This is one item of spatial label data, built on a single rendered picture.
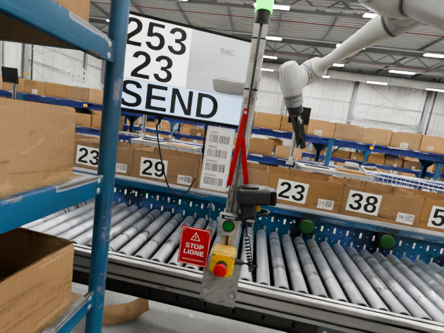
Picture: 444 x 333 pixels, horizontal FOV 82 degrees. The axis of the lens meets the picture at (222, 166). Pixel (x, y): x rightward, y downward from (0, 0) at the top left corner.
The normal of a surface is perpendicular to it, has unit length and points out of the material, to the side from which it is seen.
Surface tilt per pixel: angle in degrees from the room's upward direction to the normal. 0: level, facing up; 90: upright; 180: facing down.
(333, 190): 90
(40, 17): 90
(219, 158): 90
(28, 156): 92
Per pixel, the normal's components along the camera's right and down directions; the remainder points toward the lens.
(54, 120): 0.98, 0.17
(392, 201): -0.14, 0.14
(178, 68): 0.22, 0.11
